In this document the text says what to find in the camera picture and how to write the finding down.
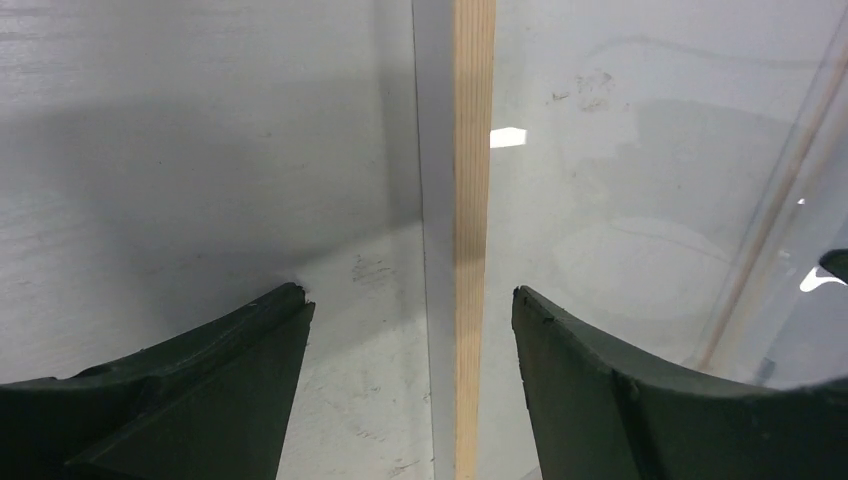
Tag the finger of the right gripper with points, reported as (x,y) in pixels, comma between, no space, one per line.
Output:
(836,263)

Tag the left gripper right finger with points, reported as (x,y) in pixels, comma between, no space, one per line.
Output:
(601,408)

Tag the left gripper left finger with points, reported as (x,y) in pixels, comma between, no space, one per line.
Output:
(211,403)

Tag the clear acrylic sheet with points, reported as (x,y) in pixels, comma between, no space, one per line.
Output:
(669,172)

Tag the white wooden picture frame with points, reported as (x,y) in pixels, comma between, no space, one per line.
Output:
(454,44)

